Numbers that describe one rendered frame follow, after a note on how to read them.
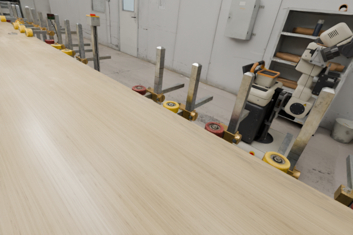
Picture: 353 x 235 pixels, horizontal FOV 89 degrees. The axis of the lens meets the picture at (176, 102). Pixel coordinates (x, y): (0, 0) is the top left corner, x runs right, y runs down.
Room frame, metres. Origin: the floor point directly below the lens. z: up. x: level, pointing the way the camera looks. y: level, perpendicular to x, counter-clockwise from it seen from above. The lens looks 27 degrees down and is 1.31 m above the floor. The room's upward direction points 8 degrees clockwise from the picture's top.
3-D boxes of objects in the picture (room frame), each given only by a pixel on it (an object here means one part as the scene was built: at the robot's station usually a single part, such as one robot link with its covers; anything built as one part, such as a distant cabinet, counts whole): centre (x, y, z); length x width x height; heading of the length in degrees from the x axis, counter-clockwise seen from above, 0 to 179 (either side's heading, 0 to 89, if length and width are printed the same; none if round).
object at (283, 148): (0.64, -0.49, 0.80); 0.43 x 0.03 x 0.04; 142
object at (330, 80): (1.40, -1.13, 0.99); 0.28 x 0.16 x 0.22; 142
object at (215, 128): (0.64, -0.17, 0.85); 0.08 x 0.08 x 0.11
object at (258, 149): (1.58, -0.90, 0.16); 0.67 x 0.64 x 0.25; 52
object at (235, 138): (0.72, -0.25, 0.83); 0.14 x 0.06 x 0.05; 52
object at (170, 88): (1.10, 0.10, 0.84); 0.43 x 0.03 x 0.04; 142
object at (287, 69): (2.60, -1.74, 0.78); 0.90 x 0.45 x 1.55; 52
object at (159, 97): (1.02, 0.14, 0.84); 0.14 x 0.06 x 0.05; 52
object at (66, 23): (1.77, 1.12, 0.90); 0.04 x 0.04 x 0.48; 52
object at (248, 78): (0.70, -0.27, 0.90); 0.04 x 0.04 x 0.48; 52
